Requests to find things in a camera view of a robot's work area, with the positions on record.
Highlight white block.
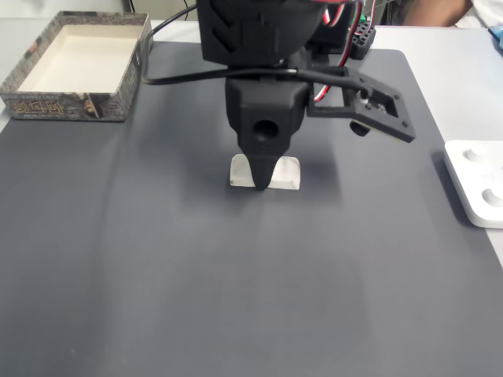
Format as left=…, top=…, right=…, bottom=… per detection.
left=229, top=153, right=303, bottom=192

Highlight patterned cardboard box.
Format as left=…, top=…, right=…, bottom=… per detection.
left=0, top=10, right=155, bottom=123

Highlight dark grey table mat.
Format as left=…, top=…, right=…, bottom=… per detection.
left=0, top=40, right=503, bottom=377

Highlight person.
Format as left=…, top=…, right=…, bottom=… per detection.
left=404, top=0, right=475, bottom=27

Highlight white tray with round recesses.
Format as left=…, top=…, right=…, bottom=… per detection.
left=443, top=139, right=503, bottom=229

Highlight blue object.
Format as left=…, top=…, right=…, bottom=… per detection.
left=488, top=24, right=503, bottom=52

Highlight red white black servo cable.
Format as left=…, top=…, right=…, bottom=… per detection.
left=312, top=0, right=365, bottom=104

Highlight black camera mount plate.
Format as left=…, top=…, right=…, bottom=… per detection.
left=305, top=66, right=417, bottom=145

